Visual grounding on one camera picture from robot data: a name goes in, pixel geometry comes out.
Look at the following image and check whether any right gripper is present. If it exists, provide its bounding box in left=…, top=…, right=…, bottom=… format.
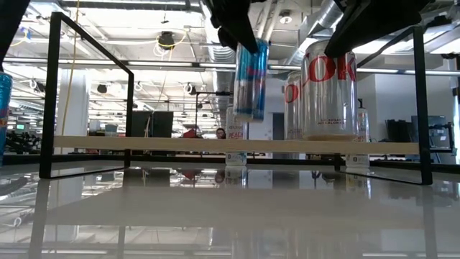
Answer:
left=324, top=0, right=433, bottom=59

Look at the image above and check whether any blue silver Red Bull can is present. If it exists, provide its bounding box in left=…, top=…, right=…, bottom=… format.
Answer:
left=0, top=71, right=14, bottom=168
left=232, top=37, right=270, bottom=123

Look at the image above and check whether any silver Diet Coke can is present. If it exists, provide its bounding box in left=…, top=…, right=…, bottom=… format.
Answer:
left=283, top=70, right=305, bottom=141
left=300, top=38, right=359, bottom=142

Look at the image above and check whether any white Celsius peach can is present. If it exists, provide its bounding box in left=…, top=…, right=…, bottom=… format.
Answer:
left=225, top=106, right=249, bottom=166

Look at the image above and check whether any white Celsius can orange print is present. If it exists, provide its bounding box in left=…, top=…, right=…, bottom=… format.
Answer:
left=344, top=106, right=371, bottom=169

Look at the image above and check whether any black computer monitor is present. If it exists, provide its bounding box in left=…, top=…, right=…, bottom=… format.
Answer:
left=127, top=110, right=175, bottom=139

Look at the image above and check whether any dark computer monitor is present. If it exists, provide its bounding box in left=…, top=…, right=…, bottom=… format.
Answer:
left=411, top=114, right=449, bottom=149

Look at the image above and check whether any silver ventilation duct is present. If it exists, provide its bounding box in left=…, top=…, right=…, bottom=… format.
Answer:
left=201, top=0, right=240, bottom=123
left=287, top=0, right=348, bottom=65

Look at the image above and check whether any black metal stand frame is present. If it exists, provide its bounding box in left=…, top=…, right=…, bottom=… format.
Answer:
left=195, top=91, right=234, bottom=120

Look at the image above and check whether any black ceiling camera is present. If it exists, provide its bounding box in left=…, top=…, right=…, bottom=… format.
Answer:
left=157, top=30, right=178, bottom=51

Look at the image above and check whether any wooden shelf black metal frame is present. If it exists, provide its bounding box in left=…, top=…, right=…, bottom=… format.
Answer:
left=38, top=11, right=434, bottom=186

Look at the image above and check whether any yellow cable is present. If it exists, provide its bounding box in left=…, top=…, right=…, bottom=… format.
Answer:
left=60, top=0, right=81, bottom=137

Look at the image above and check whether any black table frame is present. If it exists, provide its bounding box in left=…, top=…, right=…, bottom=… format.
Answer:
left=0, top=153, right=460, bottom=173

